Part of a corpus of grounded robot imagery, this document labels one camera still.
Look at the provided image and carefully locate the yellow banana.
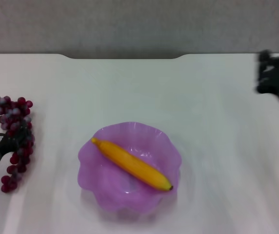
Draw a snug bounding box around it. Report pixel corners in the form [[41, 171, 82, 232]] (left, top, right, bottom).
[[91, 137, 174, 192]]

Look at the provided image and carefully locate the purple translucent wavy bowl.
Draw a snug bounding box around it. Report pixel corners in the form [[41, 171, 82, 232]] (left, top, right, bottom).
[[77, 121, 183, 216]]

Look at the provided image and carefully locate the dark red grape bunch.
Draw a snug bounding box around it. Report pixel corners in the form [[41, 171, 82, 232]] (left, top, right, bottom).
[[0, 96, 36, 194]]

